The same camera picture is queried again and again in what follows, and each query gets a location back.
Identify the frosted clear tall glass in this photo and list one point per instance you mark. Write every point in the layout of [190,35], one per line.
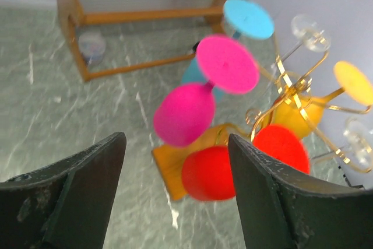
[309,34]

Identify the yellow wine glass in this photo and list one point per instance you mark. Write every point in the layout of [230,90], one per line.
[351,80]

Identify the red wine glass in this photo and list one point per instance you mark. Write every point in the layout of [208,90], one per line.
[206,175]

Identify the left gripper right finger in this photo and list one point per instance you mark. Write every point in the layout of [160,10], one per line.
[281,207]

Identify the pink wine glass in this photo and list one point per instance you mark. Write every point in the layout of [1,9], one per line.
[188,110]

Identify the clear wine glass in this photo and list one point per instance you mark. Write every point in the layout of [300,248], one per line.
[357,153]

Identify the wooden shelf rack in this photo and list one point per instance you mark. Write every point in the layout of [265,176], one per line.
[71,15]

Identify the blue wine glass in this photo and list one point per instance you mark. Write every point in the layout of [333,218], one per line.
[248,19]

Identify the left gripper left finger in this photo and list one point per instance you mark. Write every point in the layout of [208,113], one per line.
[66,204]

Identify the gold wine glass rack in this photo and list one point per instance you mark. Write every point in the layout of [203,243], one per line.
[170,159]

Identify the small black device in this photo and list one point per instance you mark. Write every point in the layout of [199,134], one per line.
[192,51]

